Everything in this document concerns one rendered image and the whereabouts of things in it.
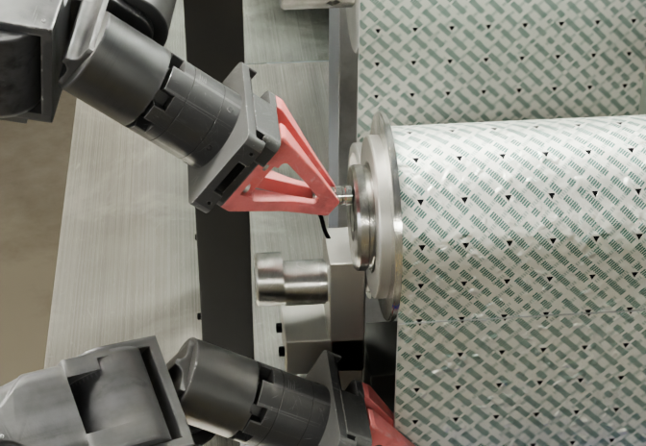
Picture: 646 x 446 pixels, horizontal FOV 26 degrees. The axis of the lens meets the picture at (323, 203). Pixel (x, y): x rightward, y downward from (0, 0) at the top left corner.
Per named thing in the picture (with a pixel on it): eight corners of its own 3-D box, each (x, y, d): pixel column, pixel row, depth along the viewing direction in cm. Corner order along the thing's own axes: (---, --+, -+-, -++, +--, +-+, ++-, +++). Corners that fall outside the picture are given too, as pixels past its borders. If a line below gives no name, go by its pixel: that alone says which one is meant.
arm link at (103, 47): (37, 95, 88) (84, 44, 84) (60, 25, 93) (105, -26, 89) (128, 149, 91) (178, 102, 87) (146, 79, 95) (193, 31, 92)
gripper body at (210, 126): (211, 220, 91) (115, 164, 88) (207, 138, 99) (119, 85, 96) (272, 151, 88) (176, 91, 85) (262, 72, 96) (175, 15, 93)
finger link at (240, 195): (306, 260, 96) (193, 194, 92) (297, 202, 102) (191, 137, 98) (368, 192, 93) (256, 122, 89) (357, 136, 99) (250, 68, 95)
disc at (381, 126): (365, 242, 108) (370, 73, 100) (372, 242, 109) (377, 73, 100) (391, 365, 96) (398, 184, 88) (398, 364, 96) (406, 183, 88)
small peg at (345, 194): (312, 191, 96) (312, 210, 96) (354, 189, 96) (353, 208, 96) (310, 183, 97) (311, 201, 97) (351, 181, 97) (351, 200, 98)
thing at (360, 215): (345, 222, 103) (348, 142, 98) (372, 220, 104) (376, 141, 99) (356, 293, 98) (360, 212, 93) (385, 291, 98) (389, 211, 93)
